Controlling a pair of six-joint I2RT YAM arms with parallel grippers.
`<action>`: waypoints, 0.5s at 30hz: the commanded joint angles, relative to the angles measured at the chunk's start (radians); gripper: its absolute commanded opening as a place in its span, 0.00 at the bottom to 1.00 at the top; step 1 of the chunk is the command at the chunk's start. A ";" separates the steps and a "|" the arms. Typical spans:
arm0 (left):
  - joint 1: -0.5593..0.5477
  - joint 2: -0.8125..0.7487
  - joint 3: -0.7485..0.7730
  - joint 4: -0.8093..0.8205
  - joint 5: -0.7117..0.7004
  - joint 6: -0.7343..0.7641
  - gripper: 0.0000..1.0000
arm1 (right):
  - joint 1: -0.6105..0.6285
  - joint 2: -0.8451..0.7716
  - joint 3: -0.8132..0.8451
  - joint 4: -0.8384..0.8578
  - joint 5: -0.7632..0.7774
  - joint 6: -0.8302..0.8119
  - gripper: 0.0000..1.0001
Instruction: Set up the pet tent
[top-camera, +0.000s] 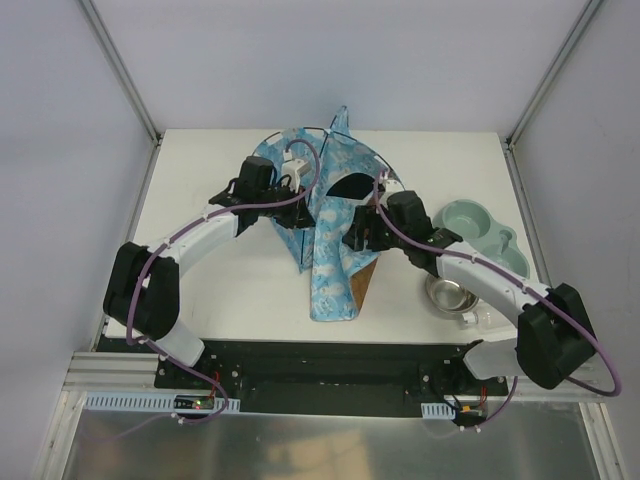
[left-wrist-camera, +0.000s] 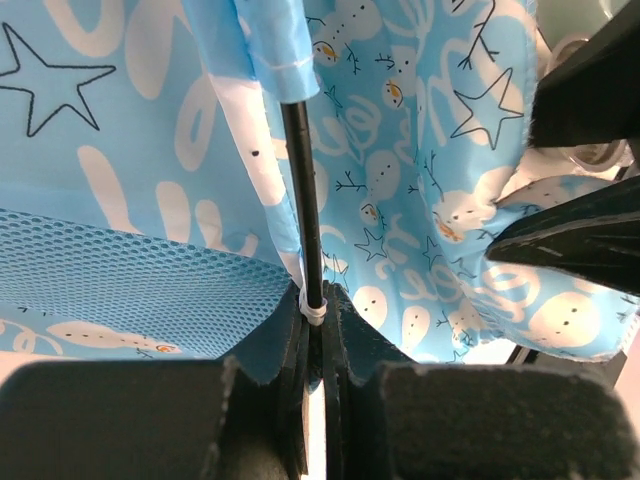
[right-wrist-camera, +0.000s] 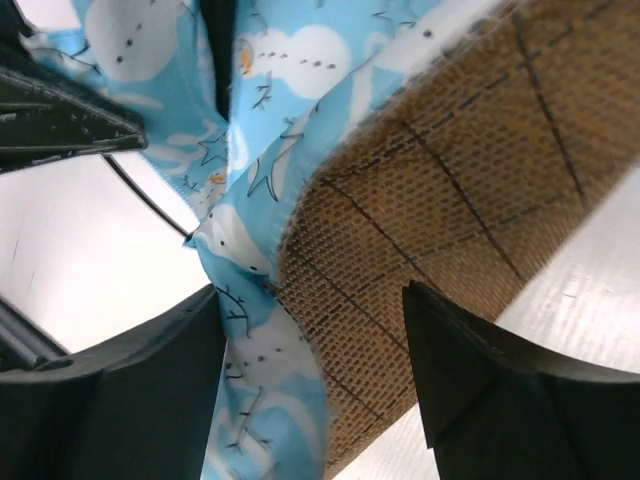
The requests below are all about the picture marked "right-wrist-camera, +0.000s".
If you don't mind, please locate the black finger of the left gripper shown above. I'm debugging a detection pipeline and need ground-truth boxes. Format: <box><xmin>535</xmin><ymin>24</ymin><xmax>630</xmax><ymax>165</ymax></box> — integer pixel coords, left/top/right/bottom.
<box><xmin>1</xmin><ymin>40</ymin><xmax>147</xmax><ymax>173</ymax></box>

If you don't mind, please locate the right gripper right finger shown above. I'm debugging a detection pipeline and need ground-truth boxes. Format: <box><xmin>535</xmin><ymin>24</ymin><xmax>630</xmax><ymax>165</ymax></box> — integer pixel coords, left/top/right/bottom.
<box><xmin>402</xmin><ymin>282</ymin><xmax>639</xmax><ymax>480</ymax></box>

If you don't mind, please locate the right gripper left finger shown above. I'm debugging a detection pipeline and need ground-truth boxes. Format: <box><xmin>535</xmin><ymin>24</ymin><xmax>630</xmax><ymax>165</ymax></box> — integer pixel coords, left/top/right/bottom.
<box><xmin>1</xmin><ymin>286</ymin><xmax>225</xmax><ymax>479</ymax></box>

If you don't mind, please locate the blue patterned pet tent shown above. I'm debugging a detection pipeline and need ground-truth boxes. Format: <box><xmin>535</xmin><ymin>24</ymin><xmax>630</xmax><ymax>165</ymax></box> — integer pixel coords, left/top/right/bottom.
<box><xmin>19</xmin><ymin>0</ymin><xmax>321</xmax><ymax>231</ymax></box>

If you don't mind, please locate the blue snowman patterned mat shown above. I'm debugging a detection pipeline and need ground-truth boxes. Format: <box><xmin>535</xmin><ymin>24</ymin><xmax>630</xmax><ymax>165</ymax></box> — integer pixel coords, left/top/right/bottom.
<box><xmin>193</xmin><ymin>1</ymin><xmax>639</xmax><ymax>479</ymax></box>

